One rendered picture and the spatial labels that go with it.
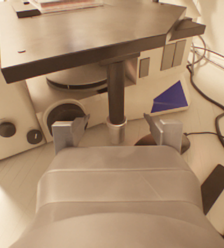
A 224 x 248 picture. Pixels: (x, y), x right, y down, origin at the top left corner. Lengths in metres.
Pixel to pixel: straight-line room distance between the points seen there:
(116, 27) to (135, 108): 0.21
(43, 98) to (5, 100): 0.08
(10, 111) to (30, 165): 0.10
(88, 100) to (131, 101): 0.08
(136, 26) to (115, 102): 0.12
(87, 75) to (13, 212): 0.25
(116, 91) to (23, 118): 0.15
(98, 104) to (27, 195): 0.18
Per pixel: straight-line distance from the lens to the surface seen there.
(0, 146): 0.33
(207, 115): 0.43
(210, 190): 0.30
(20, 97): 0.28
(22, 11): 0.26
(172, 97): 0.39
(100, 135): 0.34
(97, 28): 0.17
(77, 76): 0.35
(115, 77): 0.23
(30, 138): 0.31
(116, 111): 0.26
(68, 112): 0.28
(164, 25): 0.18
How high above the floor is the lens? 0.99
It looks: 42 degrees down
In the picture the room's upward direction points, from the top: 3 degrees counter-clockwise
